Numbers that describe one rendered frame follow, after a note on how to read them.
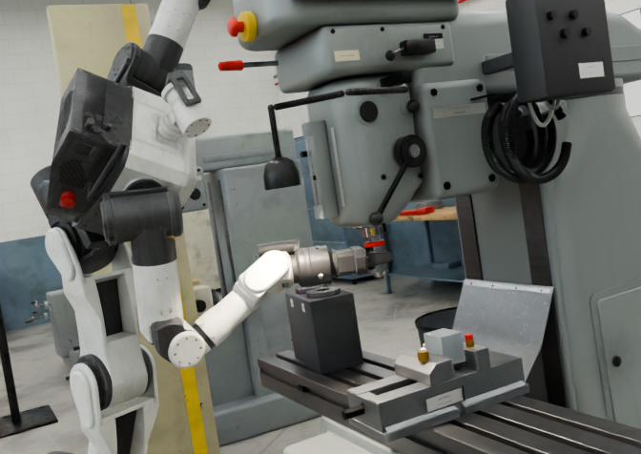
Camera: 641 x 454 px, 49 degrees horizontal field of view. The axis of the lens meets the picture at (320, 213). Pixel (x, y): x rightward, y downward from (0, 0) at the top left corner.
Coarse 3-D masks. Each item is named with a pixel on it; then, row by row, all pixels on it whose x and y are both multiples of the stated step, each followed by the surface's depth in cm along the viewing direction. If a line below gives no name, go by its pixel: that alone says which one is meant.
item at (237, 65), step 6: (234, 60) 153; (240, 60) 154; (276, 60) 158; (222, 66) 151; (228, 66) 152; (234, 66) 152; (240, 66) 153; (246, 66) 154; (252, 66) 155; (258, 66) 156; (264, 66) 157
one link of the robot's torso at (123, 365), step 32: (64, 256) 167; (128, 256) 177; (64, 288) 171; (96, 288) 168; (128, 288) 175; (96, 320) 168; (128, 320) 176; (96, 352) 170; (128, 352) 173; (128, 384) 171
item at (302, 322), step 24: (312, 288) 187; (336, 288) 181; (288, 312) 195; (312, 312) 175; (336, 312) 177; (312, 336) 177; (336, 336) 177; (312, 360) 180; (336, 360) 177; (360, 360) 179
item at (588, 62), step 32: (512, 0) 137; (544, 0) 133; (576, 0) 138; (512, 32) 138; (544, 32) 133; (576, 32) 137; (608, 32) 142; (544, 64) 133; (576, 64) 137; (608, 64) 141; (544, 96) 134; (576, 96) 145
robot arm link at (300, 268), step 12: (288, 240) 158; (264, 252) 156; (288, 252) 157; (300, 252) 154; (300, 264) 152; (288, 276) 152; (300, 276) 153; (312, 276) 153; (276, 288) 157; (288, 288) 158
